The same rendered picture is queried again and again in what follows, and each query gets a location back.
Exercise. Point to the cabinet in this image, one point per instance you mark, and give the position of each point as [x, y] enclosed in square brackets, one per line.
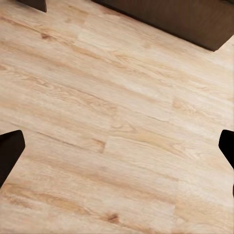
[208, 23]

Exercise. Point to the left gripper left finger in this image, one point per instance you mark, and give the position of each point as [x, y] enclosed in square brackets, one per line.
[12, 145]

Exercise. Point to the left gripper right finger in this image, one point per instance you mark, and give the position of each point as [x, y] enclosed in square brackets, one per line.
[226, 145]

